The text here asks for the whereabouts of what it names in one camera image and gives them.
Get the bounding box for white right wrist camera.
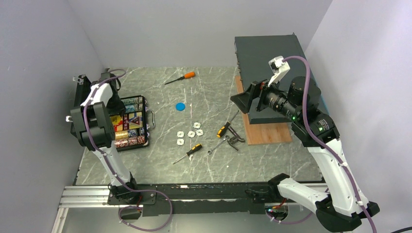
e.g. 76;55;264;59
268;56;290;86

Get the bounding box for orange handled screwdriver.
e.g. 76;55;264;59
164;72;196;85

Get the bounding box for dark metal clamp tool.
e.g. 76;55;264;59
227;126;245;151

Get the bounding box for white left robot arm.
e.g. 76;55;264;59
66;69;140;204

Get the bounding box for black yellow long screwdriver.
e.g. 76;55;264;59
216;110;240;138

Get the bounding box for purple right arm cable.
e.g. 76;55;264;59
266;55;378;233

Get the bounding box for wooden board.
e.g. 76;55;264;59
234;75;293;146

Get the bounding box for dark grey rack unit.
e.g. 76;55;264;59
234;34;309;124

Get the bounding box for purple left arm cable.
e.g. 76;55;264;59
83;69;173;233

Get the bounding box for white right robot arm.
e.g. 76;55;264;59
230;76;379;233

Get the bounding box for black poker chip case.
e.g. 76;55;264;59
66;74;156;152

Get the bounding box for blue poker chip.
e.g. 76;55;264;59
175;102;186;111

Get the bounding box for black yellow short screwdriver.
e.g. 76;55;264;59
172;144;203;165

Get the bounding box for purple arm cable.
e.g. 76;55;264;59
266;55;378;233
83;69;173;233

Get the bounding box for silver ratchet wrench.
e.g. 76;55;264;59
207;135;230;155

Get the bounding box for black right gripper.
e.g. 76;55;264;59
231;72;302;121

